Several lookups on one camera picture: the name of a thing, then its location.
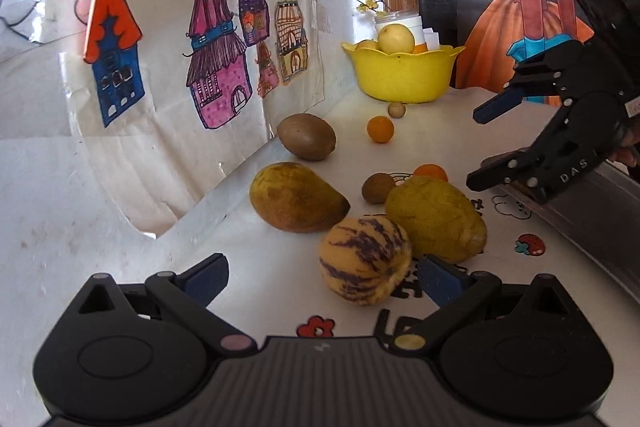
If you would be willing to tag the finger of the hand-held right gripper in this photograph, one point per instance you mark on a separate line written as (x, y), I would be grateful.
(495, 174)
(497, 104)

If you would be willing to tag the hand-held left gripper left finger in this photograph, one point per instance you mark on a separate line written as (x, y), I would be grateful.
(207, 278)

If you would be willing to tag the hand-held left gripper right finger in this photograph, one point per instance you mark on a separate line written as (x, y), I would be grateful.
(440, 282)

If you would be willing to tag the small orange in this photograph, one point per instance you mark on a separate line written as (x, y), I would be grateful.
(431, 171)
(380, 129)

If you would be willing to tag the purple striped pepino melon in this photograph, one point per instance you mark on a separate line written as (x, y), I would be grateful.
(365, 259)

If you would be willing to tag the grey metal tray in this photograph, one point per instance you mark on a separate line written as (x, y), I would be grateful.
(590, 219)

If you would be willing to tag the small brown kiwi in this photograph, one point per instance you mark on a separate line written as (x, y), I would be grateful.
(378, 188)

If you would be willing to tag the brown spotted yellow mango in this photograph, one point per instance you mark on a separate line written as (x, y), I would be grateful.
(295, 197)

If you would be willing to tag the large brown kiwi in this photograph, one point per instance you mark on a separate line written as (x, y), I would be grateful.
(306, 137)

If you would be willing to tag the person's right hand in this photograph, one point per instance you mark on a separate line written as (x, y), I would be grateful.
(629, 153)

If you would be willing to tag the white paper box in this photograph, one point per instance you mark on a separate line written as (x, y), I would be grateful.
(431, 37)

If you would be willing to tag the orange fruit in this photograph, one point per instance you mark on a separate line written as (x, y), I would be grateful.
(420, 49)

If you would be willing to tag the yellow plastic bowl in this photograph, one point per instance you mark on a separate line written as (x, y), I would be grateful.
(402, 74)

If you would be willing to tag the small tan longan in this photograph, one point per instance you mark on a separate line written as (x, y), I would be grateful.
(396, 109)

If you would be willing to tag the orange dress painting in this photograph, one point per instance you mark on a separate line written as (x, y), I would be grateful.
(525, 7)

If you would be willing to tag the pale yellow pear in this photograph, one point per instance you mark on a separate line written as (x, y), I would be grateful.
(396, 38)

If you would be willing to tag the white plastic jar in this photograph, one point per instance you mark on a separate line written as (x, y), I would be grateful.
(407, 21)

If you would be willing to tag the yellow fruit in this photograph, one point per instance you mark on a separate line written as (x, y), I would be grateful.
(367, 45)

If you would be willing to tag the printed white tablecloth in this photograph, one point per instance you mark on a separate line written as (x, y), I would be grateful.
(350, 152)

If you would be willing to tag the colourful houses drawing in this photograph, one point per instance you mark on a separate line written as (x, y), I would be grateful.
(215, 57)

